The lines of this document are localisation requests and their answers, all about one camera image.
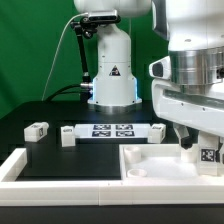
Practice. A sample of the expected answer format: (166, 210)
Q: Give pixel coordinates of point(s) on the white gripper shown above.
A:
(204, 112)

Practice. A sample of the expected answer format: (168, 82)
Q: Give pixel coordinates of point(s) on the white square tabletop tray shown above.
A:
(159, 161)

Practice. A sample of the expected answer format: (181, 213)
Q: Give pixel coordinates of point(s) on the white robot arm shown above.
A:
(188, 84)

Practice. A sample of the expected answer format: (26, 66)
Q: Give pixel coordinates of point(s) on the white U-shaped obstacle fence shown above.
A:
(136, 191)

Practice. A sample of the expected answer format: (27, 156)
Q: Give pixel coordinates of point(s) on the white marker base plate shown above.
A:
(112, 130)

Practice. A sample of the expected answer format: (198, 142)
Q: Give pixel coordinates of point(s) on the grey depth camera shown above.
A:
(104, 16)

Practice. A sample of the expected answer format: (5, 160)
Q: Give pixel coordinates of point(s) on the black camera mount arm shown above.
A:
(82, 50)

